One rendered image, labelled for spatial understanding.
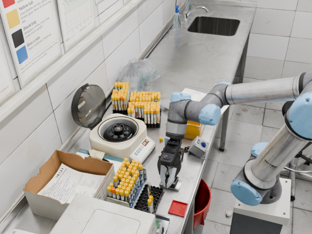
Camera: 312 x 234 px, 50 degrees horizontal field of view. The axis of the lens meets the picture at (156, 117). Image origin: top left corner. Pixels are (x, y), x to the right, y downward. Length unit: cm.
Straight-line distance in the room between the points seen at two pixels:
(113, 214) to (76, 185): 46
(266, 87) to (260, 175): 29
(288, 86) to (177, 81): 119
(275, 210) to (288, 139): 46
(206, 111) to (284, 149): 28
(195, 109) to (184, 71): 117
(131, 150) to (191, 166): 29
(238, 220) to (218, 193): 115
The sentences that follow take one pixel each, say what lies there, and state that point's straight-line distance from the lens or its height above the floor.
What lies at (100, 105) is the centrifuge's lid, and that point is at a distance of 176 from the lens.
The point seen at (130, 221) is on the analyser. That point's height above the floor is 117.
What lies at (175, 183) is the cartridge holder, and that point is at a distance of 148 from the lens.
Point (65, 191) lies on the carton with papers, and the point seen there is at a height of 94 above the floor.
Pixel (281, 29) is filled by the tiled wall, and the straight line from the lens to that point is 363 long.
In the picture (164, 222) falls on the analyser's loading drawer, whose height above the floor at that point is 91.
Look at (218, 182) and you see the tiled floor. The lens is 274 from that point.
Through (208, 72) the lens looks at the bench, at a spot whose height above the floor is 87.
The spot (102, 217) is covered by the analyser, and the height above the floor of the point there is 117.
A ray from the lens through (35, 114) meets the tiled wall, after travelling 149.
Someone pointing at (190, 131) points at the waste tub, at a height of 93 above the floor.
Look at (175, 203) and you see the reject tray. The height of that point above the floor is 88.
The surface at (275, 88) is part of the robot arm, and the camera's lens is 114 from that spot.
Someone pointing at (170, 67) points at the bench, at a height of 87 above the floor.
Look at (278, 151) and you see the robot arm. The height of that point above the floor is 131.
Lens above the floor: 201
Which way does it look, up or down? 37 degrees down
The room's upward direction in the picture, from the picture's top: 2 degrees counter-clockwise
